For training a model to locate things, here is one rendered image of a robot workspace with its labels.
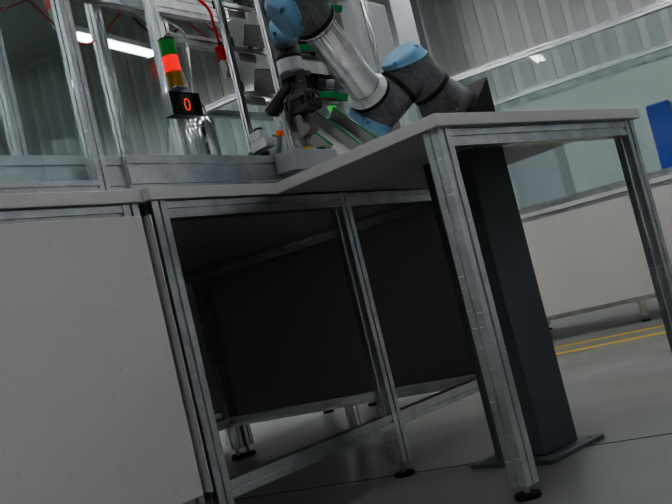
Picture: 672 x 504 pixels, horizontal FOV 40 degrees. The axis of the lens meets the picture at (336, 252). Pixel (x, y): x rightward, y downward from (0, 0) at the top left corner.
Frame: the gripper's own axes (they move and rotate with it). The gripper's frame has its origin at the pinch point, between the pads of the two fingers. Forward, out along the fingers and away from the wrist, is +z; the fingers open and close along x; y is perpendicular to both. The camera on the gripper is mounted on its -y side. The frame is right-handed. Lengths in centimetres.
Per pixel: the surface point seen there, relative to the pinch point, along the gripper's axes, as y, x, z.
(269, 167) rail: -3.5, -13.0, 5.8
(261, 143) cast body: -20.0, 6.3, -6.6
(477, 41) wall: -314, 817, -241
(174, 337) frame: 2, -66, 46
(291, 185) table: 10.4, -23.1, 14.7
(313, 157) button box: 3.5, -1.5, 5.0
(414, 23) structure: -331, 703, -257
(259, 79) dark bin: -36, 32, -35
